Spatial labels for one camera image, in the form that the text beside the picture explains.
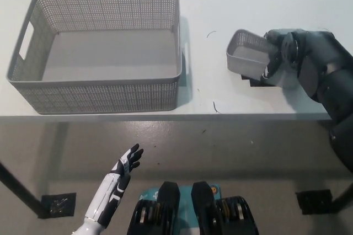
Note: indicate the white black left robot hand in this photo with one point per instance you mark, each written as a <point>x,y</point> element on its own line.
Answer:
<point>114,185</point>

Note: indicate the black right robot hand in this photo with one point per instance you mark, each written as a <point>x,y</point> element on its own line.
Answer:
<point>286,50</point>

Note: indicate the small grey perforated basket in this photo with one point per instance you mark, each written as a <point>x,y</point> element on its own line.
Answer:
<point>246,55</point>

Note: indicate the black tape patch on table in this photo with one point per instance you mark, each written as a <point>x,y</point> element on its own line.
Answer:
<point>255,82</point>

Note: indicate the black teal robot torso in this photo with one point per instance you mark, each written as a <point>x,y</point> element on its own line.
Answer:
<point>201,207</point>

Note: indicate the large grey perforated basket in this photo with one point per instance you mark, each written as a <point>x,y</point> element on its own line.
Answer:
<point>110,53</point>

